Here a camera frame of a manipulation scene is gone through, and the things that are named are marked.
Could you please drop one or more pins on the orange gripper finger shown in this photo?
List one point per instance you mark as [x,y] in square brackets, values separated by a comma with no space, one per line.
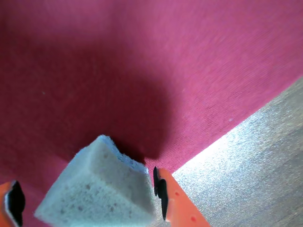
[180,201]
[9,203]

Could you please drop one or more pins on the beige sponge cube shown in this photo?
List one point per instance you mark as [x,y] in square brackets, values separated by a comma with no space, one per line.
[99,184]

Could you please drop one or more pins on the dark red cloth trousers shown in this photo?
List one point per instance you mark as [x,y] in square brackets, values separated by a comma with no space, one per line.
[118,59]

